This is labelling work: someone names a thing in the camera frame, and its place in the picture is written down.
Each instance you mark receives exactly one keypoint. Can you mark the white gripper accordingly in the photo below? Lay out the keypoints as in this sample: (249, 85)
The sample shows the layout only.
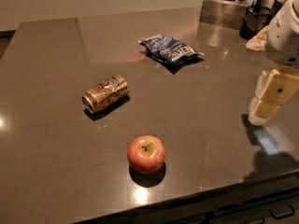
(284, 39)

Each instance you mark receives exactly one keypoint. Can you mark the orange soda can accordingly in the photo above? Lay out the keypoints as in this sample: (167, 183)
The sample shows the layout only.
(105, 93)

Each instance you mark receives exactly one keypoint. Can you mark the black mesh cup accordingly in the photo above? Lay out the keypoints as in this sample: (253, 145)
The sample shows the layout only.
(255, 19)
(278, 4)

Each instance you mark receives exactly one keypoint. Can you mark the steel dispenser base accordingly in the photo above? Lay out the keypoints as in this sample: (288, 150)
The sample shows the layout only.
(228, 14)

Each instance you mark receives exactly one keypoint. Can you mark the blue chip bag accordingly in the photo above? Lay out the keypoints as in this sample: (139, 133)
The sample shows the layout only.
(166, 49)

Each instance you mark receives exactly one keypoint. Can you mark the red apple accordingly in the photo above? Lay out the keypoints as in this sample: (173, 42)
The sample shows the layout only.
(146, 154)

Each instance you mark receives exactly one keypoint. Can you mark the black drawer handle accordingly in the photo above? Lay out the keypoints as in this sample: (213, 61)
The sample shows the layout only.
(282, 212)

